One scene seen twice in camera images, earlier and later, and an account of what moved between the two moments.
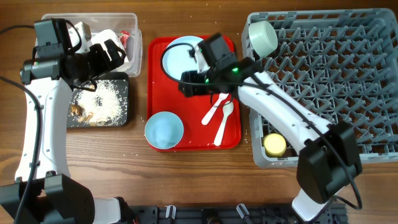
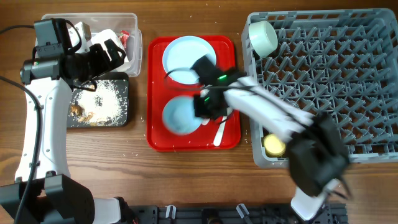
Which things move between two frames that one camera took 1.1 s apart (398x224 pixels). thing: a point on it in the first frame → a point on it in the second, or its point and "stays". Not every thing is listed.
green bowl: [263, 37] stays
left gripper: [104, 65] stays
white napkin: [101, 37] stays
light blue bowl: [163, 130] → [179, 116]
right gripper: [187, 84] → [203, 106]
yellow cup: [275, 145] stays
